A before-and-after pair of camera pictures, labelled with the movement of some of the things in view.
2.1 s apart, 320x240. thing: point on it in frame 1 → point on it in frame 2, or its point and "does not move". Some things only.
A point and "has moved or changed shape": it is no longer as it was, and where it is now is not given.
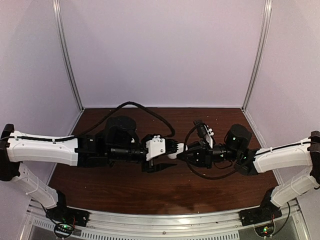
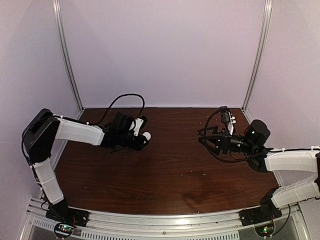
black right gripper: [203, 155] → [223, 143]
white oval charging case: [180, 149] has moved or changed shape
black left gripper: [151, 168] → [138, 144]
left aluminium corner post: [57, 21] does not move
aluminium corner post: [267, 14] does not move
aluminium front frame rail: [104, 224] does not move
